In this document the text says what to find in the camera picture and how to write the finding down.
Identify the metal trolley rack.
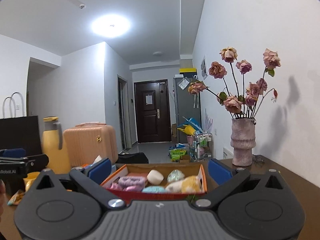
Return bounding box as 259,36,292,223
189,133,214,162

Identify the red cardboard box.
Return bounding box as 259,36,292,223
100,163,208,204

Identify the yellow toy on pile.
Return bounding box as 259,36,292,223
177,125,196,136

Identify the purple fluffy headband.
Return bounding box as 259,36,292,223
118,176,146,189

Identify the dark brown door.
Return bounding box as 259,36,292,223
134,80,171,143

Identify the ceiling lamp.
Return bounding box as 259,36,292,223
90,14,131,38

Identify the dried pink rose bouquet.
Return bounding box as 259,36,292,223
188,47,281,120

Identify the blue plush toy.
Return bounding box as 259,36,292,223
142,186,166,194

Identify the white mesh bath ball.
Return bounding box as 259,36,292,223
167,169,185,183

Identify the yellow mug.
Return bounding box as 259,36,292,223
23,172,40,192

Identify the yellow thermos jug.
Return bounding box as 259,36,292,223
42,116,71,174

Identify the colourful snack packet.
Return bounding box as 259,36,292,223
7,190,25,206

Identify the red yellow sponge block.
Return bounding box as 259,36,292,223
127,172,148,178

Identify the white round sponge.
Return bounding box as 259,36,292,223
147,170,164,185

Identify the pink ribbed suitcase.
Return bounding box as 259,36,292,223
63,122,118,167

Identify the person left hand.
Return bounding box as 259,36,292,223
0,180,5,217

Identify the yellow white plush toy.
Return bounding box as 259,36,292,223
165,176,202,194

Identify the grey refrigerator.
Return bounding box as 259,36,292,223
173,76,202,131

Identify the pink ceramic vase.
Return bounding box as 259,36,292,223
231,118,256,167

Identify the black paper bag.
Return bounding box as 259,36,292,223
0,91,43,157

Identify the yellow box on refrigerator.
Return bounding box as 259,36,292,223
179,68,197,74

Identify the black bag on floor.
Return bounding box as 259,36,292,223
116,152,149,164

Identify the pink satin scrunchie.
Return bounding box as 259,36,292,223
109,183,144,192

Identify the blue tissue pack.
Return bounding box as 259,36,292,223
90,155,102,166

